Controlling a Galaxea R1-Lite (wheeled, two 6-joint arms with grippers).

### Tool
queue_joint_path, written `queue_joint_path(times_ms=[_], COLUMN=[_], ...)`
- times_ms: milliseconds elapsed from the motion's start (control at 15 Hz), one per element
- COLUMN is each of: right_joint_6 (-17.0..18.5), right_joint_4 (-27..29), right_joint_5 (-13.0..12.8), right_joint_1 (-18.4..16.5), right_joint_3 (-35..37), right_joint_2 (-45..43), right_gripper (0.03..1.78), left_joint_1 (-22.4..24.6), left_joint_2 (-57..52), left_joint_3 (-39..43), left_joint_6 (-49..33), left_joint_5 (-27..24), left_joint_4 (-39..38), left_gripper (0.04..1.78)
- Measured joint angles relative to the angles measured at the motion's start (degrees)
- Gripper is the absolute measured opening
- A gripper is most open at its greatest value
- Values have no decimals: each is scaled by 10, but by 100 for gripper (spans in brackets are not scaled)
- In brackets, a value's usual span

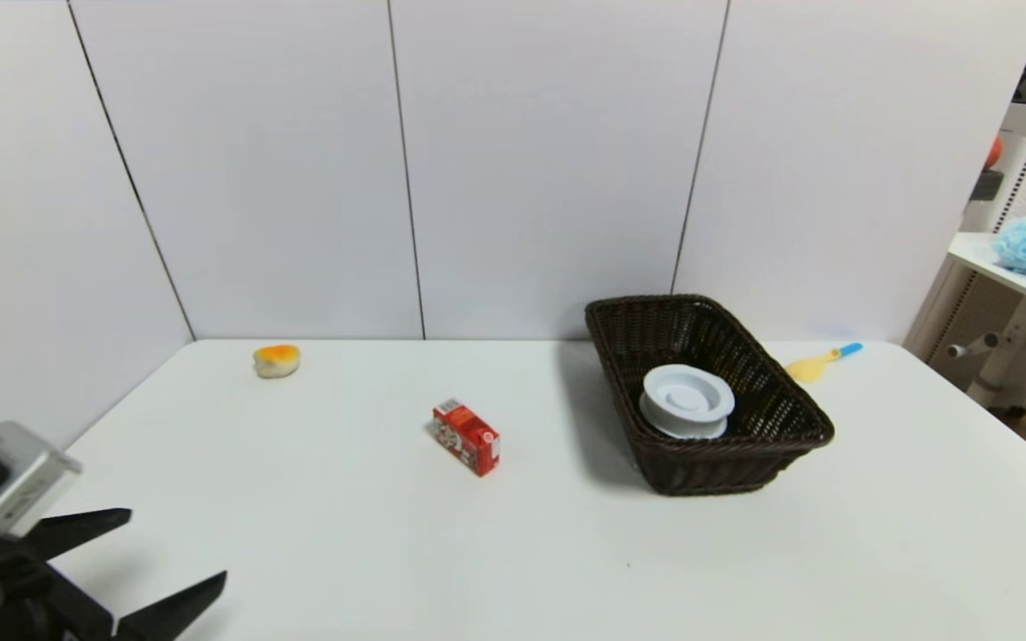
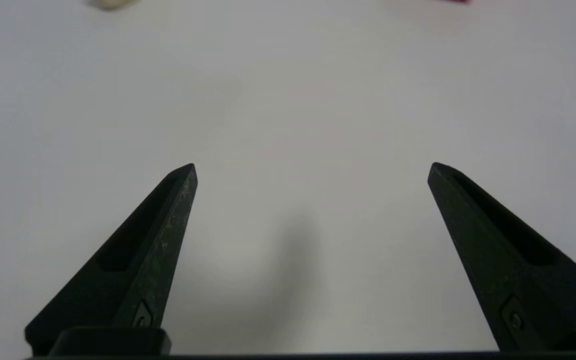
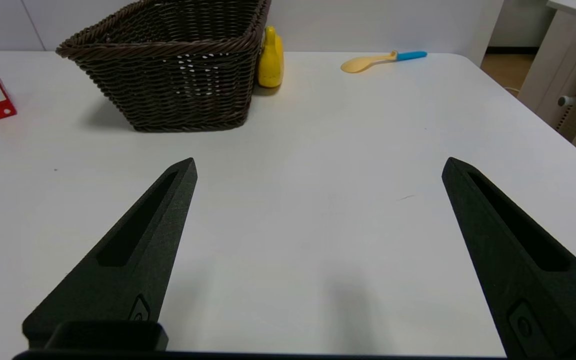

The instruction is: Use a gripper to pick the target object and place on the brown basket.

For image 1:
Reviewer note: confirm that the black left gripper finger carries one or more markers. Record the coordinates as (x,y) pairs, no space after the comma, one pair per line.
(81,530)
(175,610)

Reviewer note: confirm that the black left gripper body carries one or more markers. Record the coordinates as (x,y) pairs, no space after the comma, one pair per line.
(43,577)

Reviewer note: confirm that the white round plastic dish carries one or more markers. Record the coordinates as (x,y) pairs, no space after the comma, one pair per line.
(687,401)

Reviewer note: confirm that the brown wicker basket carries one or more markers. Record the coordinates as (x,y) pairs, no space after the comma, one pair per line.
(709,467)

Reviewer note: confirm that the orange topped bread toy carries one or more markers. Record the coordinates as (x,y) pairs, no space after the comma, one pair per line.
(277,361)

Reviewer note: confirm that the red juice carton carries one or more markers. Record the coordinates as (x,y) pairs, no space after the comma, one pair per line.
(468,438)

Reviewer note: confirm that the white side table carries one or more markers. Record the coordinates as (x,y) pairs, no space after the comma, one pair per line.
(981,258)

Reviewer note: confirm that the orange ball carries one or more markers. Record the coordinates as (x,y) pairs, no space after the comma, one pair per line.
(992,153)

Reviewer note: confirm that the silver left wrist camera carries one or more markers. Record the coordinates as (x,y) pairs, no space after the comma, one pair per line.
(19,481)

